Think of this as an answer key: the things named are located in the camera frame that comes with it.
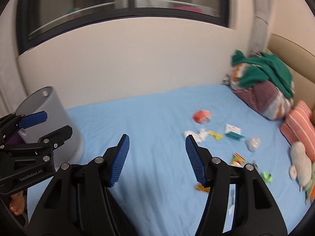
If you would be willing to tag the yellow bow-shaped wrapper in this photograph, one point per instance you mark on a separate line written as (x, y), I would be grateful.
(216, 135)

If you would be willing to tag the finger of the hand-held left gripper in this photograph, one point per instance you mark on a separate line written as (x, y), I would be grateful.
(34, 119)
(57, 135)

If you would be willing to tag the orange white crumpled wrapper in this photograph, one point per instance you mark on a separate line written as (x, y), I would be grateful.
(201, 116)

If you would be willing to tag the small orange wrapper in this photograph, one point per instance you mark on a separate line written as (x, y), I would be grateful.
(202, 188)

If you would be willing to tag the light blue bed sheet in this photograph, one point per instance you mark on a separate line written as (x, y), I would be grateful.
(152, 118)

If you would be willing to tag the person's left hand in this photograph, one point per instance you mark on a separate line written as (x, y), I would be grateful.
(16, 201)

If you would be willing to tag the dark framed window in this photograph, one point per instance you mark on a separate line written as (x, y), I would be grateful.
(73, 2)

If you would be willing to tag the green plush toy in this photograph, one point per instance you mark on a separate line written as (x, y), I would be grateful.
(311, 186)

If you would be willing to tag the white plush seal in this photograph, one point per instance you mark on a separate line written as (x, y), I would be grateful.
(300, 162)

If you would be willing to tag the striped bundled quilt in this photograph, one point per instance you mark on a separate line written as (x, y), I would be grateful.
(265, 98)

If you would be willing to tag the white instruction leaflet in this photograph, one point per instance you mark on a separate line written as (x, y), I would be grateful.
(232, 128)

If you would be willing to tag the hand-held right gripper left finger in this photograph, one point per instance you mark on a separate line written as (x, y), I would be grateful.
(120, 157)

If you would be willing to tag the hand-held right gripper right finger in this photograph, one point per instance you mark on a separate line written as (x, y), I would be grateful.
(194, 157)

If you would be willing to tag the white paper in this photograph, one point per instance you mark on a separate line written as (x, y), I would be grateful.
(198, 135)

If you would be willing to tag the grey curtain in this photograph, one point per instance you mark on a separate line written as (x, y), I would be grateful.
(260, 17)

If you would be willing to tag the clear plastic ball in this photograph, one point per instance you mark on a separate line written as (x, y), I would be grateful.
(253, 143)

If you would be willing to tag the green towel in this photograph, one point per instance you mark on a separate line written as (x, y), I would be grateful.
(268, 71)

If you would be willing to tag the pink striped folded blanket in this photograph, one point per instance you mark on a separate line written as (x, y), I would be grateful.
(299, 123)

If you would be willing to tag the bright green wrapper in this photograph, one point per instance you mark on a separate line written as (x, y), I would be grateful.
(267, 177)

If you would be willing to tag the teal wrapper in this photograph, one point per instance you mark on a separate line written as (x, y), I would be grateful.
(236, 135)

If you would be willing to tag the yellow red snack packet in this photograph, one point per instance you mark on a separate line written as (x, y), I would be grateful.
(237, 160)

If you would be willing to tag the beige padded headboard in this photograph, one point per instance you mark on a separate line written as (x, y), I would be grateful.
(292, 51)

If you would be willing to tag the grey trash bin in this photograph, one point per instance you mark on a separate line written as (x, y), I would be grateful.
(49, 108)

